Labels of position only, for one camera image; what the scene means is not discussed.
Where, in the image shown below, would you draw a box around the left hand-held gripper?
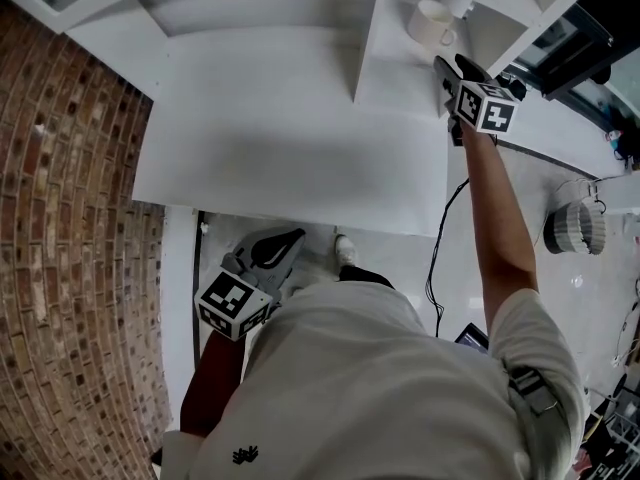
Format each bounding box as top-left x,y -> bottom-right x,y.
193,226 -> 308,342

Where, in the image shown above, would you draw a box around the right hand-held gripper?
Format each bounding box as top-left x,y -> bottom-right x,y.
433,53 -> 527,148

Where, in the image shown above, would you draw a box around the white cup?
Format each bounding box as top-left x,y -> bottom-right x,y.
406,0 -> 459,48

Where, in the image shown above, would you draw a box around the white shelf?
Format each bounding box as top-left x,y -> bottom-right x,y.
135,0 -> 614,120

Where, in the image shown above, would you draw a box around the person's left forearm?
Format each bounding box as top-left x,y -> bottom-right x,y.
179,328 -> 252,439

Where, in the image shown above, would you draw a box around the person's right forearm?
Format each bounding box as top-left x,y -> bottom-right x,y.
459,122 -> 540,317

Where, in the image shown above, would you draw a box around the person's white shoe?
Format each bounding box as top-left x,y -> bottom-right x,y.
333,233 -> 360,270

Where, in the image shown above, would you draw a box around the small white container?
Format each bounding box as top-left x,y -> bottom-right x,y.
440,0 -> 475,20

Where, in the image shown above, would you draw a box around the person's black trousers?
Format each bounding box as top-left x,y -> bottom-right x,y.
338,264 -> 396,290

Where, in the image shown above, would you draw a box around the dark framed window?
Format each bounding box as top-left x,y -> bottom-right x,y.
499,0 -> 640,105

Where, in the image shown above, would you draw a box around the person's beige shirt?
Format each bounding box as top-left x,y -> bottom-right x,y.
160,280 -> 590,480

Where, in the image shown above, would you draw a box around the black tablet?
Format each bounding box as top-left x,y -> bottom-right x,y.
453,322 -> 491,354

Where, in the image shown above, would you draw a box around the black cable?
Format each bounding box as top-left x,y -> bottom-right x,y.
424,176 -> 472,340

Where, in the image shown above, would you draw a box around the grey shoulder strap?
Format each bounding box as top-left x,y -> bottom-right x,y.
506,365 -> 559,417

